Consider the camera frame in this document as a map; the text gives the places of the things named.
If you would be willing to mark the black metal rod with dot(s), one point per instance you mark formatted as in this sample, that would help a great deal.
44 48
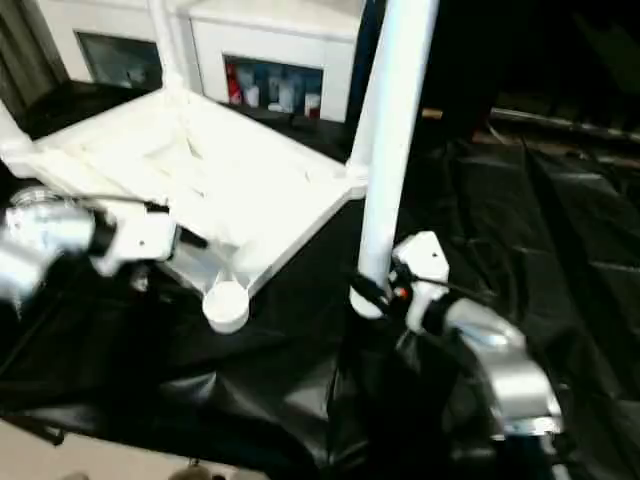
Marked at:
560 122

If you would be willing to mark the white glass-door cabinet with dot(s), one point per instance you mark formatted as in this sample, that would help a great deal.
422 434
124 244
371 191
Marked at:
280 40

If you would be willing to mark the black plastic mat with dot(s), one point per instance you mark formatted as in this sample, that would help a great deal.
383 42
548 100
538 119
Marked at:
550 250

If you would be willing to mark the small yellow label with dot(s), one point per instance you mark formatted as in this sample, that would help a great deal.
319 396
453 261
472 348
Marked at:
432 114

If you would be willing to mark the white plastic table leg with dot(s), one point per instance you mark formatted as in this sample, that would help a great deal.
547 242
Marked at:
8 125
166 45
362 140
395 130

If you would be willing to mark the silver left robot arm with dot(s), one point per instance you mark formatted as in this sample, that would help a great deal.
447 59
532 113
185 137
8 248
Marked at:
40 240

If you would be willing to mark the black tripod leg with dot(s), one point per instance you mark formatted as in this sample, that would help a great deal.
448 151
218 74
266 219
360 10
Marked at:
30 430

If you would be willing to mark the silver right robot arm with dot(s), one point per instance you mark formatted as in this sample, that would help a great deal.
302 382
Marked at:
500 370

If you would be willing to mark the white plastic table top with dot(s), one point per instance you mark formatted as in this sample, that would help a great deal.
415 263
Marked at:
230 180

